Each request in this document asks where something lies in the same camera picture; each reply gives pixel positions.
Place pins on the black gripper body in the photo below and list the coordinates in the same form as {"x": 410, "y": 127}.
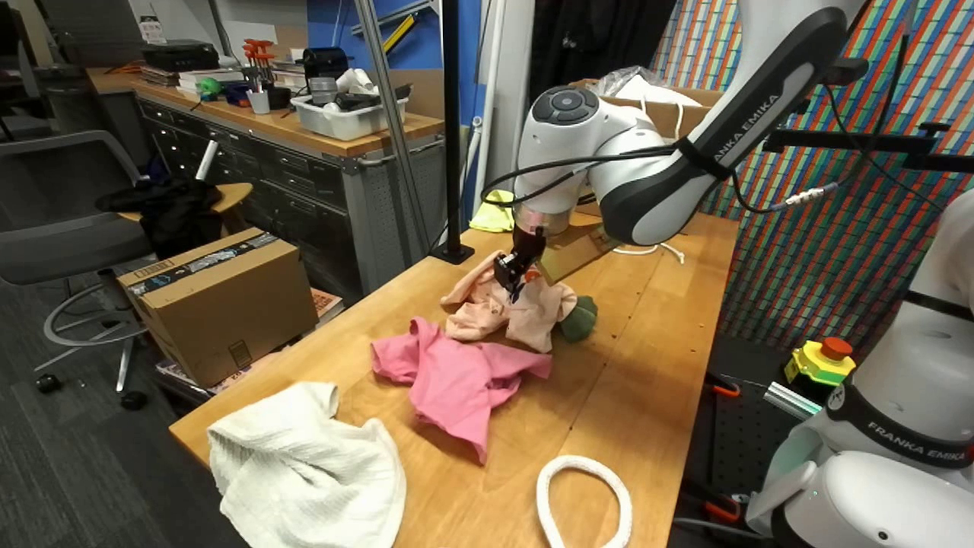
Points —
{"x": 529, "y": 245}

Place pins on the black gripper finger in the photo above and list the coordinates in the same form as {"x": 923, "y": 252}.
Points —
{"x": 507, "y": 271}
{"x": 530, "y": 276}

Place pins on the yellow-green cloth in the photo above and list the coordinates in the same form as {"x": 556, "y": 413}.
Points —
{"x": 495, "y": 213}

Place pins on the pale pink cloth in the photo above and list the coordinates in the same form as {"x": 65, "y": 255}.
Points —
{"x": 481, "y": 310}

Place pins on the white ribbed towel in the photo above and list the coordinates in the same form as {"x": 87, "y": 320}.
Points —
{"x": 306, "y": 477}

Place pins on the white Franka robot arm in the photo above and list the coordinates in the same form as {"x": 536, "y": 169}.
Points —
{"x": 650, "y": 172}

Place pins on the black pole stand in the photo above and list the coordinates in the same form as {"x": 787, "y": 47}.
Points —
{"x": 453, "y": 123}

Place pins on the white pole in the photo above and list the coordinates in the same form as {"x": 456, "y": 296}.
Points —
{"x": 489, "y": 103}

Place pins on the clear plastic bag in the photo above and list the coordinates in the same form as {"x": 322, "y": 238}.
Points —
{"x": 614, "y": 79}

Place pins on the silver metal pole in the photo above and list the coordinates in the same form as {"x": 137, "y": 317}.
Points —
{"x": 390, "y": 112}

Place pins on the cardboard box with white label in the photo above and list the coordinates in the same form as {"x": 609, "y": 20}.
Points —
{"x": 675, "y": 118}

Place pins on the white sheet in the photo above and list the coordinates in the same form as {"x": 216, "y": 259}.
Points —
{"x": 655, "y": 94}

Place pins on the black curtain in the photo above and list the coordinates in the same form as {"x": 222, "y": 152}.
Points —
{"x": 587, "y": 41}

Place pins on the grey workbench with wooden top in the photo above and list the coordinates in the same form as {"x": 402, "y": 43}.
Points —
{"x": 306, "y": 194}

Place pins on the white plastic bin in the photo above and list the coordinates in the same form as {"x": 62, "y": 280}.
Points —
{"x": 344, "y": 123}

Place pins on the orange clamp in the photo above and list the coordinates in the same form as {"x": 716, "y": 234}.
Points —
{"x": 723, "y": 387}
{"x": 723, "y": 509}

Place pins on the cardboard box with black tape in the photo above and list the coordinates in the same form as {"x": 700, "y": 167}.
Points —
{"x": 222, "y": 316}

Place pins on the blue panel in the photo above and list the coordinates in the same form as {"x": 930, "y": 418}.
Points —
{"x": 335, "y": 26}

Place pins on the yellow red emergency stop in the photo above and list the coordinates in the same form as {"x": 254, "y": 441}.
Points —
{"x": 818, "y": 365}

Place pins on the white cup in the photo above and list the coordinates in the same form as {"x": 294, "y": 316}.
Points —
{"x": 259, "y": 103}

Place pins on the black garment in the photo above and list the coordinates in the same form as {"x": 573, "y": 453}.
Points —
{"x": 169, "y": 213}

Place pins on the black case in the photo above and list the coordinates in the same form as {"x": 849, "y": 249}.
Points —
{"x": 185, "y": 57}

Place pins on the grey office chair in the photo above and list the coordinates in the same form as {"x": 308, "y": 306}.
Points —
{"x": 62, "y": 245}

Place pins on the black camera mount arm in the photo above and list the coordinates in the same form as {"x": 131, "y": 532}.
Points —
{"x": 884, "y": 140}

